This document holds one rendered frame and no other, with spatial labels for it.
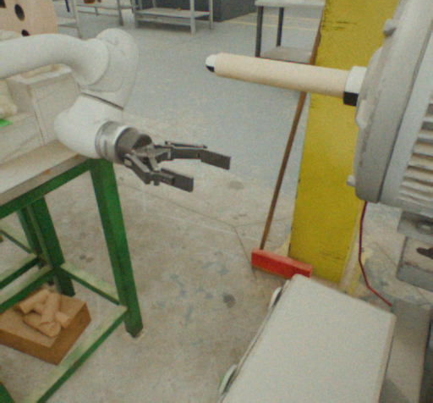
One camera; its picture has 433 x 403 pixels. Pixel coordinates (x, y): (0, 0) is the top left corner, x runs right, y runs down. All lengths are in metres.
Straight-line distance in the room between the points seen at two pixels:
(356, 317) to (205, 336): 1.35
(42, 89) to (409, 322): 0.95
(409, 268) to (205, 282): 1.49
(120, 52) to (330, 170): 0.99
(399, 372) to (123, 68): 0.73
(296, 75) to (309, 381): 0.33
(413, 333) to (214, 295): 1.40
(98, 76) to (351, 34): 0.87
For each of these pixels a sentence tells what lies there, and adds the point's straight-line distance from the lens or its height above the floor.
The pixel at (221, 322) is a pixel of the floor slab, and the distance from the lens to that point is 1.71.
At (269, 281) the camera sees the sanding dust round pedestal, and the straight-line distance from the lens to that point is 1.87.
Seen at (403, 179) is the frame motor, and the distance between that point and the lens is 0.38.
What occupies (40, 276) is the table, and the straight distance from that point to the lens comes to 1.75.
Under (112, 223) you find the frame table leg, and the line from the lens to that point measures 1.23.
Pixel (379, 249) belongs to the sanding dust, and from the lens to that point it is 2.20.
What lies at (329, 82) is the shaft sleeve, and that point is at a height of 1.25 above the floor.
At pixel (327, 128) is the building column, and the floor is 0.80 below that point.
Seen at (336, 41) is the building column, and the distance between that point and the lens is 1.39.
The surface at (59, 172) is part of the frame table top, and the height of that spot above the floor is 0.91.
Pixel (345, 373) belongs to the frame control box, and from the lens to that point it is 0.32.
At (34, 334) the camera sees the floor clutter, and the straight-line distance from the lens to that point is 1.68.
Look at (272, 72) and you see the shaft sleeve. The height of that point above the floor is 1.26.
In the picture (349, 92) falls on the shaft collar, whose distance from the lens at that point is 0.45.
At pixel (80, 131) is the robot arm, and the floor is 1.05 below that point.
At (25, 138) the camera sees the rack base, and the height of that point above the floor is 0.97.
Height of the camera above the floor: 1.39
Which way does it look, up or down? 33 degrees down
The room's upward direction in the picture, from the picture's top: straight up
